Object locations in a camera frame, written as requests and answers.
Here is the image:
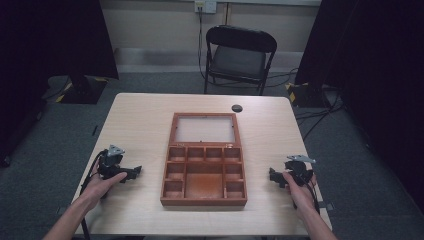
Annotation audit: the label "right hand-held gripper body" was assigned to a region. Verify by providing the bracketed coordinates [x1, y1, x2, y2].
[283, 154, 317, 188]

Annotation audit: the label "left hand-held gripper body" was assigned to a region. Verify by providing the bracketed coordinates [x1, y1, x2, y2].
[97, 144, 135, 181]

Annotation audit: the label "person's right hand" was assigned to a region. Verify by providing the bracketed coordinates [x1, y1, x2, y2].
[282, 170, 318, 218]

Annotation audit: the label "person's left hand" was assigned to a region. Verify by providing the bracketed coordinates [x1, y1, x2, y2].
[79, 171, 128, 210]

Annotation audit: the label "wooden compartment box with lid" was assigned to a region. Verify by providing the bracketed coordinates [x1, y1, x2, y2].
[160, 112, 249, 207]

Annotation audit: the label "black stand base yellow tape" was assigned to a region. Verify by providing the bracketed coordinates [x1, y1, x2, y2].
[285, 81, 336, 109]

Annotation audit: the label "black folding chair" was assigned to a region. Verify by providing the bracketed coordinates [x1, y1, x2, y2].
[203, 24, 279, 97]

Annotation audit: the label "black curtain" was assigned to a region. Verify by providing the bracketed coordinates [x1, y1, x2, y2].
[294, 0, 424, 214]
[0, 0, 120, 168]

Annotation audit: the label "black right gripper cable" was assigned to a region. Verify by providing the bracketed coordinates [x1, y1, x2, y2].
[298, 173, 322, 215]

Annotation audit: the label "black floor cables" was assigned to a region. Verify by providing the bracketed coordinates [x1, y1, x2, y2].
[294, 98, 346, 142]

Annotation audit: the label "black cable from wall socket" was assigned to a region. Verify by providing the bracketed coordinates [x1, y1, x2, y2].
[197, 9, 208, 82]

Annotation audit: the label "white wall socket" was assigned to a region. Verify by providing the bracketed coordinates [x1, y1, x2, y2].
[194, 0, 218, 15]

